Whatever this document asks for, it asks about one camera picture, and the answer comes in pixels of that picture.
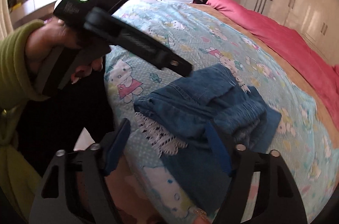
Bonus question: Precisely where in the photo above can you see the blue denim pants lace trim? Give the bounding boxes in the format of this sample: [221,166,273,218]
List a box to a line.
[134,64,282,214]

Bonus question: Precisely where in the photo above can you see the green sleeve left forearm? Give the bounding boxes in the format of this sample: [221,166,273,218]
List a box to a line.
[0,20,47,110]

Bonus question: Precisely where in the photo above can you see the light blue Hello Kitty sheet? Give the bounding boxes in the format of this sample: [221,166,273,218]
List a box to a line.
[107,1,338,223]

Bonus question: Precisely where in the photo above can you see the person's right hand thumb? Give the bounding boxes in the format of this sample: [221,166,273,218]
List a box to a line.
[189,207,211,224]

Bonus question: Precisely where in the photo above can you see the pink duvet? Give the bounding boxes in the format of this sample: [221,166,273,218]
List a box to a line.
[207,0,338,127]

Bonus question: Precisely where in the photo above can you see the person's left hand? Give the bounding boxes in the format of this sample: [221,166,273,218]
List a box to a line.
[25,19,80,74]

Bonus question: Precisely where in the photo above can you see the white wardrobe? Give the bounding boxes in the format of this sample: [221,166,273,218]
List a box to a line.
[268,0,338,65]

